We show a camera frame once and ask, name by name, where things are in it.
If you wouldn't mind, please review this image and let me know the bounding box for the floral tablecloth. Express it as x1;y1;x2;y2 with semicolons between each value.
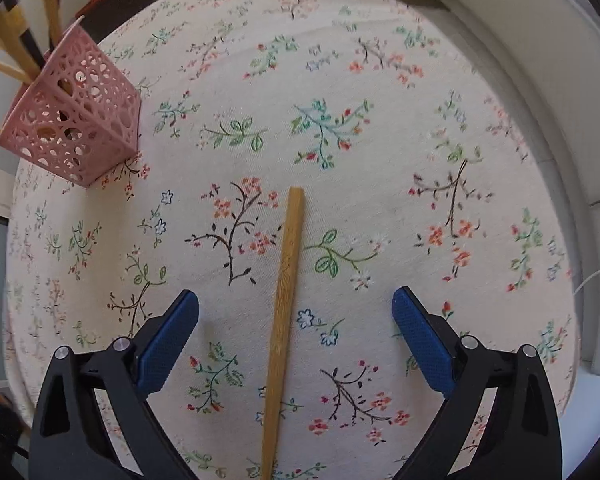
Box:
2;0;581;480

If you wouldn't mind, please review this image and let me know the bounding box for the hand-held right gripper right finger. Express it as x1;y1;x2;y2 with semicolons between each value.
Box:
391;286;563;480

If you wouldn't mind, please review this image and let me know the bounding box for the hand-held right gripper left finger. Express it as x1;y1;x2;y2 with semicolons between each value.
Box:
27;289;201;480

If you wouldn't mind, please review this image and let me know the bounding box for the pink perforated utensil holder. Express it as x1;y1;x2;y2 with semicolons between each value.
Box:
0;15;143;189

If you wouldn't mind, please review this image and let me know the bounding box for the white cable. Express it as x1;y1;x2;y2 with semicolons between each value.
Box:
572;266;600;295

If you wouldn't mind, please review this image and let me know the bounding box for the brown bin with orange rim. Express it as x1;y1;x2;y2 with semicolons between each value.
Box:
74;0;153;43

